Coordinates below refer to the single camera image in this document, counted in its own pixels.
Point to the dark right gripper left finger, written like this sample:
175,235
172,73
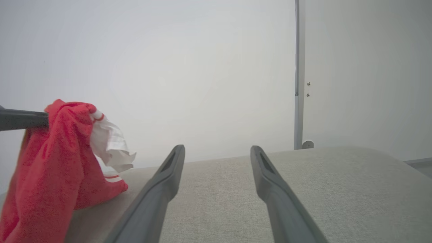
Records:
152,209

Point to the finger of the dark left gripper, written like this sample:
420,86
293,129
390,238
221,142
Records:
20,118

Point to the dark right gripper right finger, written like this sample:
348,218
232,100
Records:
287,216

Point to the red and white jersey garment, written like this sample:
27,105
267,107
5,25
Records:
50,162

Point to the round grey door stop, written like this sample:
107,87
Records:
307,144

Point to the white door panel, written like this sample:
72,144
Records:
371,74

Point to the grey metal door frame strip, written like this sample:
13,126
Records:
299,118

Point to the grey wall baseboard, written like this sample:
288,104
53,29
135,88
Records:
422,165

